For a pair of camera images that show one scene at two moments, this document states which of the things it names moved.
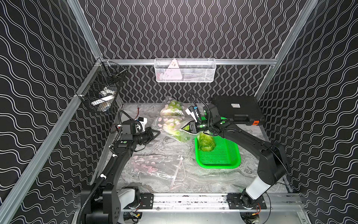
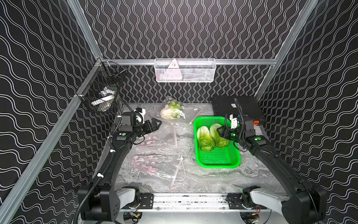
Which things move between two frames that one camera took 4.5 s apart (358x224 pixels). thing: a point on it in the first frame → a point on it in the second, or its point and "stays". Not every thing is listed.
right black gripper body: (205, 125) → (233, 134)
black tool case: (244, 110) stays
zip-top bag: (169, 169) stays
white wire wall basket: (185, 70) stays
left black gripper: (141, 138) → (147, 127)
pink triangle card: (173, 72) stays
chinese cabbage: (173, 126) → (220, 142)
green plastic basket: (226, 154) stays
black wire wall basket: (99, 90) stays
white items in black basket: (104, 103) stays
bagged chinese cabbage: (172, 126) → (166, 136)
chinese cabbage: (206, 142) stays
